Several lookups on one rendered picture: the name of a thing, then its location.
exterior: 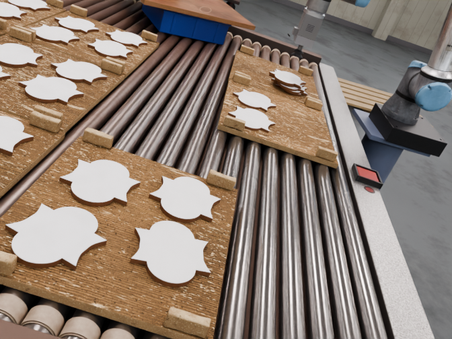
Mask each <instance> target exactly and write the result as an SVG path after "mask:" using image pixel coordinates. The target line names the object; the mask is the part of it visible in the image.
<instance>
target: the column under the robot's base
mask: <svg viewBox="0 0 452 339"><path fill-rule="evenodd" d="M352 113H353V114H354V116H355V118H356V119H357V121H358V122H359V124H360V125H361V127H362V128H363V130H364V131H365V135H364V137H363V139H362V141H361V143H362V145H363V149H364V150H365V154H366V156H367V159H368V161H369V165H370V166H371V169H372V170H375V171H378V172H379V175H380V177H381V180H382V182H383V184H384V182H385V181H386V179H387V177H388V175H389V174H390V172H391V170H392V169H393V167H394V165H395V164H396V162H397V160H398V158H399V157H400V155H401V154H402V151H403V150H407V151H411V152H414V153H417V154H421V155H424V156H427V157H430V154H428V153H423V152H421V151H417V150H414V149H410V148H407V147H403V146H401V145H396V144H394V143H390V142H387V141H386V140H385V139H384V138H383V136H382V135H381V133H380V132H379V131H378V129H377V128H376V126H375V125H374V124H373V122H372V121H371V119H370V118H369V115H370V113H368V112H363V111H361V110H357V109H353V110H352Z"/></svg>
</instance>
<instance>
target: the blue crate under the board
mask: <svg viewBox="0 0 452 339"><path fill-rule="evenodd" d="M142 10H143V12H144V13H145V14H146V16H147V17H148V18H149V19H150V20H151V22H152V23H153V25H154V26H155V27H156V28H157V29H158V31H159V32H163V33H166V34H173V35H176V36H182V37H186V38H192V39H195V40H202V41H205V42H211V43H215V44H221V45H223V43H224V41H225V37H226V35H227V31H228V29H229V27H231V25H229V24H224V23H221V22H216V21H212V20H207V19H204V18H200V17H195V16H192V15H186V14H183V13H178V12H174V11H170V10H166V9H161V8H158V7H152V6H149V5H144V4H143V6H142Z"/></svg>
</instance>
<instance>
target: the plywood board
mask: <svg viewBox="0 0 452 339"><path fill-rule="evenodd" d="M141 2H142V3H143V4H144V5H149V6H152V7H158V8H161V9H166V10H170V11H174V12H178V13H183V14H186V15H192V16H195V17H200V18H204V19H207V20H212V21H216V22H221V23H224V24H229V25H232V26H238V27H241V28H247V29H250V30H255V25H254V24H252V23H251V22H249V21H248V20H247V19H246V18H244V17H243V16H242V15H240V14H239V13H238V12H236V10H234V9H233V8H232V7H230V6H229V5H228V4H226V3H225V2H224V1H223V0H141Z"/></svg>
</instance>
